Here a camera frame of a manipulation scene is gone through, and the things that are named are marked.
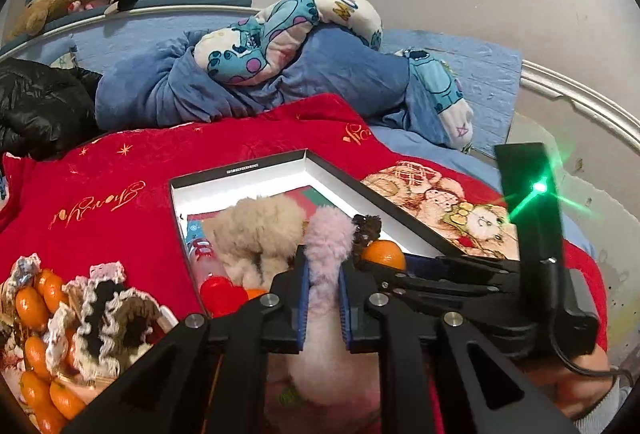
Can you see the pink fluffy hair claw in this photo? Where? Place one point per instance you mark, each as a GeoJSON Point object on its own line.
{"type": "Point", "coordinates": [327, 239]}

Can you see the red glossy hair clip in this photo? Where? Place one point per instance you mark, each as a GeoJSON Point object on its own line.
{"type": "Point", "coordinates": [220, 296]}

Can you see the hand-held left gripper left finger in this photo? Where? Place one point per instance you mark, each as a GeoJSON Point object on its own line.
{"type": "Point", "coordinates": [300, 314]}

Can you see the black puffer jacket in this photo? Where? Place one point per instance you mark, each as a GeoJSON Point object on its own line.
{"type": "Point", "coordinates": [40, 108]}

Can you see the pile of mandarin oranges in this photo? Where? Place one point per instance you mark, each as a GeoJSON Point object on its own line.
{"type": "Point", "coordinates": [30, 309]}

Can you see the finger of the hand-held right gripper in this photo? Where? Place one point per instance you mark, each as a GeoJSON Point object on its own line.
{"type": "Point", "coordinates": [450, 262]}
{"type": "Point", "coordinates": [450, 289]}

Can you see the pink white crochet scrunchie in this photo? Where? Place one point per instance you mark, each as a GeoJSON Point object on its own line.
{"type": "Point", "coordinates": [107, 271]}

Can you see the brown white crochet scrunchie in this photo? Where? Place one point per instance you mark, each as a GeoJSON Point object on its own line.
{"type": "Point", "coordinates": [140, 314]}

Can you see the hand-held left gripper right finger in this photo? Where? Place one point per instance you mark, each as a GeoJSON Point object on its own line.
{"type": "Point", "coordinates": [346, 314]}

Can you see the black white crochet scrunchie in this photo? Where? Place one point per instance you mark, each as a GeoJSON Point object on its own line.
{"type": "Point", "coordinates": [100, 319]}

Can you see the light blue bed sheet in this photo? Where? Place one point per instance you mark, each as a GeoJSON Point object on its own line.
{"type": "Point", "coordinates": [450, 63]}

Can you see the grey white crochet scrunchie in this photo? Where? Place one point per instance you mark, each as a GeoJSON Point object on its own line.
{"type": "Point", "coordinates": [22, 269]}

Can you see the black cardboard box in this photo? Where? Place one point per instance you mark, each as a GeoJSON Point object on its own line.
{"type": "Point", "coordinates": [240, 186]}

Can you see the beige fluffy hair claw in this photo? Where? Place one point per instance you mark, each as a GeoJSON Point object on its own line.
{"type": "Point", "coordinates": [260, 224]}

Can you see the person's right hand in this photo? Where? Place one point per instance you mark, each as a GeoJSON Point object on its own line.
{"type": "Point", "coordinates": [585, 384]}

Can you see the blue monster print blanket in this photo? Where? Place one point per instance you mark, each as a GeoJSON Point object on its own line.
{"type": "Point", "coordinates": [325, 68]}

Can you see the red printed blanket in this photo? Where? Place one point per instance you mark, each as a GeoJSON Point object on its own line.
{"type": "Point", "coordinates": [125, 194]}

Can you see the dark brown fuzzy hair claw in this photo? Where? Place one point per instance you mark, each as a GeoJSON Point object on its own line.
{"type": "Point", "coordinates": [367, 226]}

